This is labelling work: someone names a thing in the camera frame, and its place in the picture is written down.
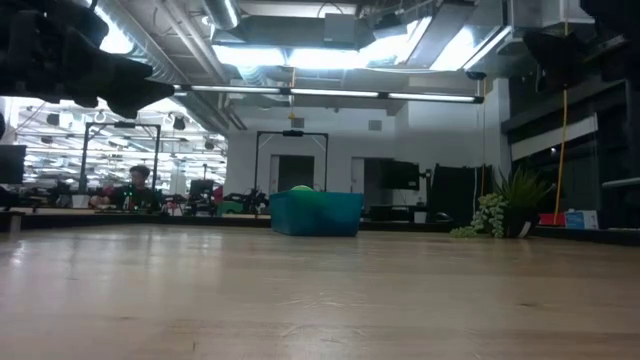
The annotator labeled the silver ceiling duct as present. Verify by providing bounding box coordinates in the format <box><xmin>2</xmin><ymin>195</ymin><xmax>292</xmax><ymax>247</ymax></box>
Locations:
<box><xmin>202</xmin><ymin>0</ymin><xmax>242</xmax><ymax>31</ymax></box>

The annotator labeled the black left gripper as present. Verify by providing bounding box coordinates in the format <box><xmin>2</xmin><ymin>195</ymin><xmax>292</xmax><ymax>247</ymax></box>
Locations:
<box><xmin>0</xmin><ymin>0</ymin><xmax>176</xmax><ymax>120</ymax></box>

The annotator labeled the small black monitor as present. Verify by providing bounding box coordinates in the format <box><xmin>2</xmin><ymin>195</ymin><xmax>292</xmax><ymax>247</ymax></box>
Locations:
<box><xmin>188</xmin><ymin>178</ymin><xmax>215</xmax><ymax>201</ymax></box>

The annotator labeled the black computer monitor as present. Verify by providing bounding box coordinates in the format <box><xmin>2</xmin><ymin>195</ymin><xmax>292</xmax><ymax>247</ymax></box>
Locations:
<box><xmin>0</xmin><ymin>144</ymin><xmax>27</xmax><ymax>185</ymax></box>

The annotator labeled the green potted artificial plant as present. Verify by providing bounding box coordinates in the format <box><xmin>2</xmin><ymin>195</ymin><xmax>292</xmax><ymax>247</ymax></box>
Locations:
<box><xmin>449</xmin><ymin>166</ymin><xmax>557</xmax><ymax>240</ymax></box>

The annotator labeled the black gantry frame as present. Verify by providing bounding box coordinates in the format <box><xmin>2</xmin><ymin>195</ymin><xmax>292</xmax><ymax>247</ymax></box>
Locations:
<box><xmin>254</xmin><ymin>130</ymin><xmax>330</xmax><ymax>192</ymax></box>
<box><xmin>79</xmin><ymin>121</ymin><xmax>162</xmax><ymax>194</ymax></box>

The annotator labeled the long ceiling light fixture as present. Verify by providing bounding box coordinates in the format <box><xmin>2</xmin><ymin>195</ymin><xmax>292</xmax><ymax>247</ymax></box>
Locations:
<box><xmin>172</xmin><ymin>83</ymin><xmax>485</xmax><ymax>105</ymax></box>

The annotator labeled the blue cardboard box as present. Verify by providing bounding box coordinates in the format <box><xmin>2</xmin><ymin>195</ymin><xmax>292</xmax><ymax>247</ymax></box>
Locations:
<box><xmin>564</xmin><ymin>209</ymin><xmax>600</xmax><ymax>230</ymax></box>

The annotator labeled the black aluminium table frame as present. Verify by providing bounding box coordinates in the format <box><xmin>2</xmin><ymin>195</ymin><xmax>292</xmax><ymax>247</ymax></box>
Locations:
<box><xmin>0</xmin><ymin>207</ymin><xmax>640</xmax><ymax>247</ymax></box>

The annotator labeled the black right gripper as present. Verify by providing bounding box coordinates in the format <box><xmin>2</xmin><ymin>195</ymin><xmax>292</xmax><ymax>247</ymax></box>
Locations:
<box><xmin>522</xmin><ymin>24</ymin><xmax>640</xmax><ymax>92</ymax></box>

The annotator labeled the black standing panel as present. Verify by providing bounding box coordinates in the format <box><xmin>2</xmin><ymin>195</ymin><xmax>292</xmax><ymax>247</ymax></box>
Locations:
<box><xmin>432</xmin><ymin>163</ymin><xmax>494</xmax><ymax>221</ymax></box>

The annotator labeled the black wall television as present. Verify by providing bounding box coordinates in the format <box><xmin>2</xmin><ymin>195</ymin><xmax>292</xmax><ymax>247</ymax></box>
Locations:
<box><xmin>382</xmin><ymin>159</ymin><xmax>421</xmax><ymax>191</ymax></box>

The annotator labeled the person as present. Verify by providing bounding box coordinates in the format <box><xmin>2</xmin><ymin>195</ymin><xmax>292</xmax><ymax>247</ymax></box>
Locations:
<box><xmin>89</xmin><ymin>164</ymin><xmax>162</xmax><ymax>211</ymax></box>

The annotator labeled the green background box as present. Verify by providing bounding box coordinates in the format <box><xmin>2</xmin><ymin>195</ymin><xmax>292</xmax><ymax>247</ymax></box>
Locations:
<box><xmin>216</xmin><ymin>200</ymin><xmax>245</xmax><ymax>217</ymax></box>

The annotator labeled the yellow hanging strap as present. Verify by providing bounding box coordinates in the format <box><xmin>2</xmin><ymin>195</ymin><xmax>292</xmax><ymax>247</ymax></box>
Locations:
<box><xmin>552</xmin><ymin>87</ymin><xmax>570</xmax><ymax>225</ymax></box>

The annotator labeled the blue plastic tupperware container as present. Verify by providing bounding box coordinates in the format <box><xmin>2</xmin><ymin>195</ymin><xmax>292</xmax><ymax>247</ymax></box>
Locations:
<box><xmin>268</xmin><ymin>188</ymin><xmax>365</xmax><ymax>238</ymax></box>

